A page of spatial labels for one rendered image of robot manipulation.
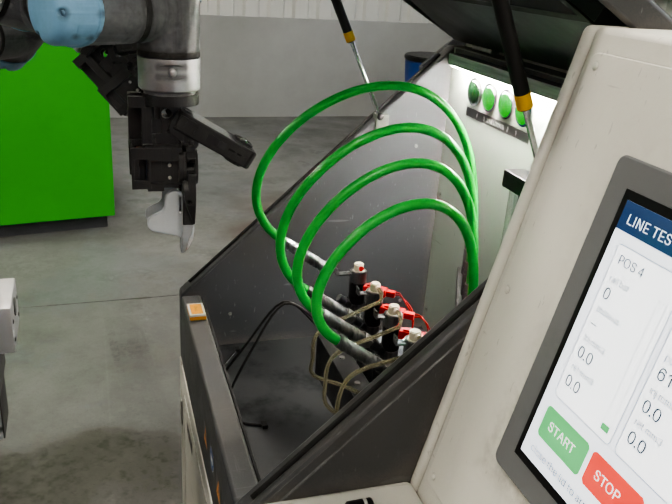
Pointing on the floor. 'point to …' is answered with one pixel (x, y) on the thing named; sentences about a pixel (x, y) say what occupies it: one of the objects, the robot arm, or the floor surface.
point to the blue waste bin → (414, 62)
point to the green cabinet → (53, 147)
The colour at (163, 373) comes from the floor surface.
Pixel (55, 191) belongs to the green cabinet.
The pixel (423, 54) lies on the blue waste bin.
